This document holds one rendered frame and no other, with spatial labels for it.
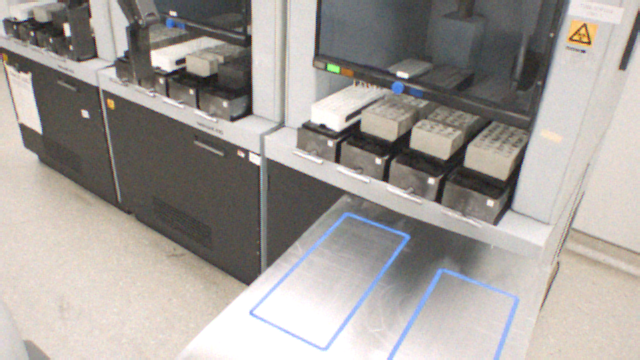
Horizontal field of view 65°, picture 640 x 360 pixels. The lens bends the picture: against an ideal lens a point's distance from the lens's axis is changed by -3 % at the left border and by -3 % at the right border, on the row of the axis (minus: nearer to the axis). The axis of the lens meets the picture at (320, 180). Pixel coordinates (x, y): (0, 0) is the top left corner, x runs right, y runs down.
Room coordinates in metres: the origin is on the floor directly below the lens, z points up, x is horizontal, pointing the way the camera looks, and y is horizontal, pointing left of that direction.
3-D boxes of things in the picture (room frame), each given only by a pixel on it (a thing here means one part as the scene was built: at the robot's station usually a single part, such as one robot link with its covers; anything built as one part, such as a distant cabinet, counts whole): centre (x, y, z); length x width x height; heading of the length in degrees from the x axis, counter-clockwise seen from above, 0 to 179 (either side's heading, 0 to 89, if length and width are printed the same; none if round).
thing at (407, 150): (1.41, -0.43, 0.83); 0.60 x 0.12 x 0.02; 146
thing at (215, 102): (1.78, 0.17, 0.78); 0.73 x 0.14 x 0.09; 146
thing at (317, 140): (1.56, -0.16, 0.78); 0.73 x 0.14 x 0.09; 146
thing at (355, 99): (1.45, -0.08, 0.83); 0.30 x 0.10 x 0.06; 146
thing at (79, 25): (0.73, 0.36, 1.22); 0.03 x 0.01 x 0.07; 146
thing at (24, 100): (2.26, 1.48, 0.43); 0.27 x 0.02 x 0.36; 56
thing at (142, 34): (0.64, 0.23, 1.25); 0.03 x 0.01 x 0.05; 56
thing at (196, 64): (1.67, 0.43, 0.85); 0.12 x 0.02 x 0.06; 57
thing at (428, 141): (1.19, -0.28, 0.85); 0.12 x 0.02 x 0.06; 56
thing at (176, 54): (1.84, 0.50, 0.83); 0.30 x 0.10 x 0.06; 146
